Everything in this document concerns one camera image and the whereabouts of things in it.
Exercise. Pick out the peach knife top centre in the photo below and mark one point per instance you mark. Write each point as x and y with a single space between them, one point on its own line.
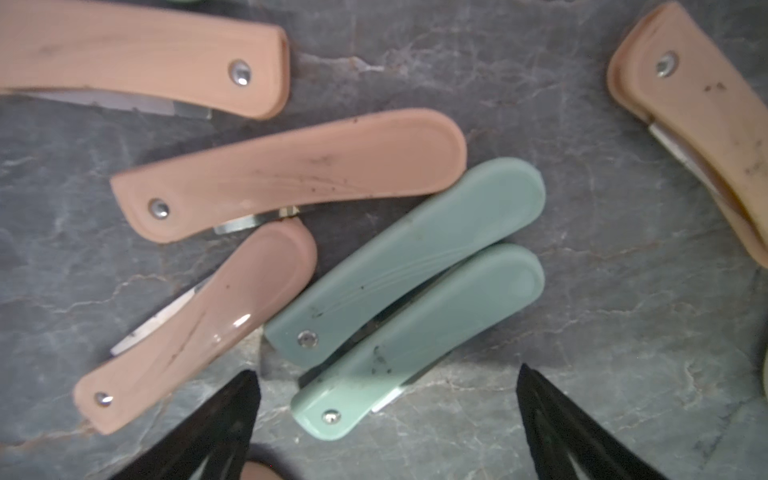
397 153

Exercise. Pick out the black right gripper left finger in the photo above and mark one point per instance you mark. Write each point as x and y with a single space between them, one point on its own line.
213 440

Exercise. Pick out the peach knife lower middle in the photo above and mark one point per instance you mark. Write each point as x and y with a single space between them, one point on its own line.
258 471

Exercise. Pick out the peach knife upright middle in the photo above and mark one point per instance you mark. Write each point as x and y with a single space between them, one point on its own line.
264 274

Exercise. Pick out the mint knife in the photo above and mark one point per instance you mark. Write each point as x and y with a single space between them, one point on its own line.
488 203
457 305

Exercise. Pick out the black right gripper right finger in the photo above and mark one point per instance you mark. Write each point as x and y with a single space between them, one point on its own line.
561 436

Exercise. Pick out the peach knife top right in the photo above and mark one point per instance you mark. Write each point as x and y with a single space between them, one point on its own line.
669 74

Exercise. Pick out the peach knife top left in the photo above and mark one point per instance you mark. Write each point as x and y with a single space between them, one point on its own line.
155 60

